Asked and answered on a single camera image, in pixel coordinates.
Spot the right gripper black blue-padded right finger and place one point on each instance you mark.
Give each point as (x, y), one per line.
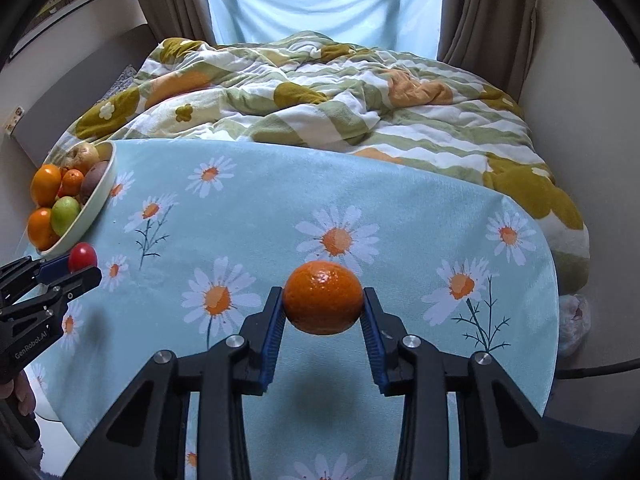
(501, 434)

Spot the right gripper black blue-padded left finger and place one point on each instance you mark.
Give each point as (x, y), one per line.
(143, 434)

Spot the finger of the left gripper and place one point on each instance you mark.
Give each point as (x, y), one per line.
(60, 292)
(24, 274)

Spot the red cherry tomato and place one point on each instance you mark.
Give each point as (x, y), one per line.
(81, 256)

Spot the medium orange tangerine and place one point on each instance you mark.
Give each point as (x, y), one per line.
(39, 229)

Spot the large green apple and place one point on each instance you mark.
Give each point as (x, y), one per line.
(63, 214)

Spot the large orange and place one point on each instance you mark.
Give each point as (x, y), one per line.
(45, 184)

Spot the small tangerine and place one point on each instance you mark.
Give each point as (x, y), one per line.
(71, 183)
(322, 298)

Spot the person's left hand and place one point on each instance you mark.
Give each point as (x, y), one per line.
(20, 387)

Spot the brown kiwi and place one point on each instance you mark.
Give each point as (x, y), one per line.
(92, 179)

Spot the wrinkled brown apple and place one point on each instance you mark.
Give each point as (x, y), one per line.
(82, 157)

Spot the white plastic bag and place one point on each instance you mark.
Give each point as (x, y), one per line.
(575, 323)

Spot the white duck-print bowl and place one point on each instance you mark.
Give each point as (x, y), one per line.
(91, 208)

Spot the light blue daisy tablecloth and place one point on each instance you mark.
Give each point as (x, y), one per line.
(194, 234)

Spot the grey bed headboard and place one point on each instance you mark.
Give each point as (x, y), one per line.
(78, 90)

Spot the patterned grey pillow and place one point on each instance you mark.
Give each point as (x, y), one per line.
(123, 82)

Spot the green striped floral duvet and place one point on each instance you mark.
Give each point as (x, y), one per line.
(310, 91)

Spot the right brown curtain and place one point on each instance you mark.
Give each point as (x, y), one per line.
(493, 39)

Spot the light blue window cloth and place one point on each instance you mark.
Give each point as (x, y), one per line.
(399, 25)

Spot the white wall socket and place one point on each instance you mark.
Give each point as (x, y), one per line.
(13, 120)

